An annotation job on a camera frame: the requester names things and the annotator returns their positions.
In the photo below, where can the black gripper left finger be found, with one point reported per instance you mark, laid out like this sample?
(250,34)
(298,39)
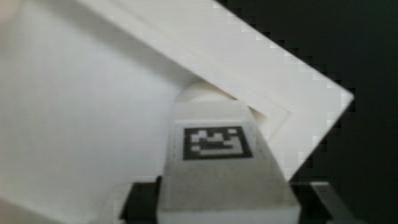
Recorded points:
(139,207)

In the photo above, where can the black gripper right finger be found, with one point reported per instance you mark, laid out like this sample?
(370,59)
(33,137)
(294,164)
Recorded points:
(324,207)

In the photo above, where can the white leg with tag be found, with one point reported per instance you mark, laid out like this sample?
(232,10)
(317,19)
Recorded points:
(223,183)

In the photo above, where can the white square tabletop tray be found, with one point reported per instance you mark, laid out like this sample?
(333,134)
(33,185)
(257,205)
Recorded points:
(100,58)

